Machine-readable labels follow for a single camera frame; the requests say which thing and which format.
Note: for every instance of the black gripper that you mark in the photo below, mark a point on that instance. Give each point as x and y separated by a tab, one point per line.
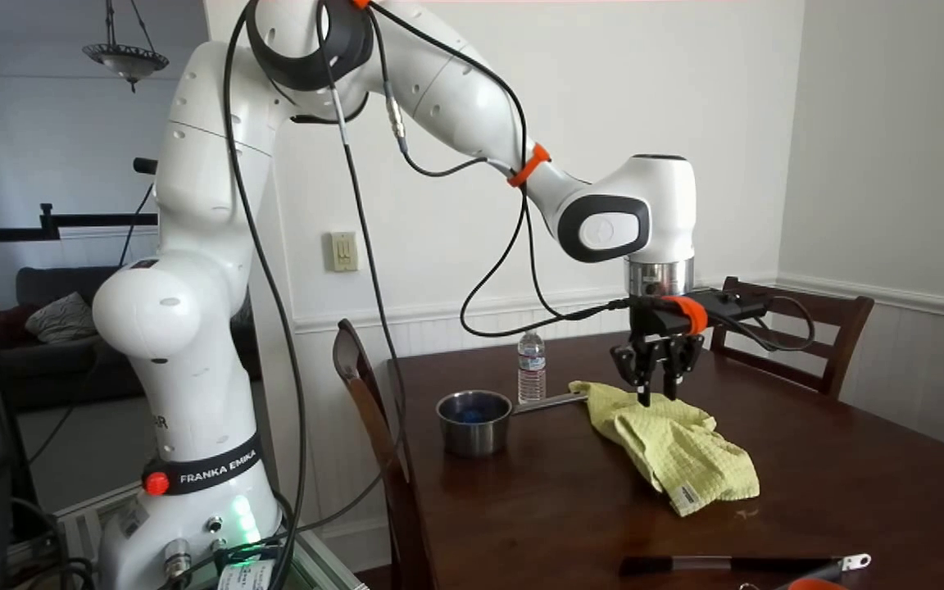
664	321

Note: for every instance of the light green waffle towel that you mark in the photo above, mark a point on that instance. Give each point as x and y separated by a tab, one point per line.
689	454

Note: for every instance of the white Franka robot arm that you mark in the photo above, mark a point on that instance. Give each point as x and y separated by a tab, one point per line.
210	164

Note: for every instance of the clear plastic water bottle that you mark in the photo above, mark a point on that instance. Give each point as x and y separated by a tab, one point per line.
534	370

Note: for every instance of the dark wooden chair back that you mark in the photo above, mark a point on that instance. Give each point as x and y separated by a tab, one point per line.
817	328

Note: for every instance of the dark wooden chair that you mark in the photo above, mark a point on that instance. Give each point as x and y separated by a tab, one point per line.
369	404
817	328

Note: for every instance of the black long utensil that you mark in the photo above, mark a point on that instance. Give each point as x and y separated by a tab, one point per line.
647	564

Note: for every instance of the orange plastic cup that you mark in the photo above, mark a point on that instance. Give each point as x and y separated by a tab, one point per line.
810	583

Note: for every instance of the slim metal utensil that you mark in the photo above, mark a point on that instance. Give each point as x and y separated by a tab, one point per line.
855	560

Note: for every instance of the dark wooden table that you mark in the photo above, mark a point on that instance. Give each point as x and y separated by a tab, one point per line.
297	428

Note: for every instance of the dark sofa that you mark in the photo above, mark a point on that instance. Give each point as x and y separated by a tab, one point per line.
67	370

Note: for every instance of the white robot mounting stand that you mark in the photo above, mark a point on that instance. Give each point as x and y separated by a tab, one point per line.
85	518

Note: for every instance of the light grey pillow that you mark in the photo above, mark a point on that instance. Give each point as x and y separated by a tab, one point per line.
63	320

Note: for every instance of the hanging ceiling lamp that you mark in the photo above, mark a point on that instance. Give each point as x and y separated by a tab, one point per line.
125	54

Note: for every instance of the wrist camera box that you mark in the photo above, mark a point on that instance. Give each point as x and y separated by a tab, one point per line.
736	309

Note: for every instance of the beige wall light switch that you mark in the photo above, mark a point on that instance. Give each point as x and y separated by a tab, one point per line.
344	250

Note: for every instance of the black camera on boom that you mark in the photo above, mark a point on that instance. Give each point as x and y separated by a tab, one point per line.
145	164

